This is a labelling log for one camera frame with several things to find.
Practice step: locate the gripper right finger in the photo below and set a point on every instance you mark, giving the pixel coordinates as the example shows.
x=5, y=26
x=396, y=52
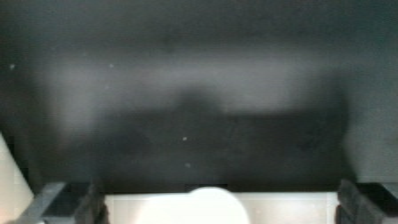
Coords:
x=369, y=203

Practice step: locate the white drawer cabinet frame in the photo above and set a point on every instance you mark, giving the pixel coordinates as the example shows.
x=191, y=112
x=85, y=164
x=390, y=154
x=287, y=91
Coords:
x=15, y=190

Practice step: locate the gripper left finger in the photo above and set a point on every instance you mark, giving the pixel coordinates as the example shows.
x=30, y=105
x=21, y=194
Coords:
x=69, y=204

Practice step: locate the white front drawer box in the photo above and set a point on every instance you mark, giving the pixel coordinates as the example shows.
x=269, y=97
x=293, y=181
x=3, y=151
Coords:
x=213, y=206

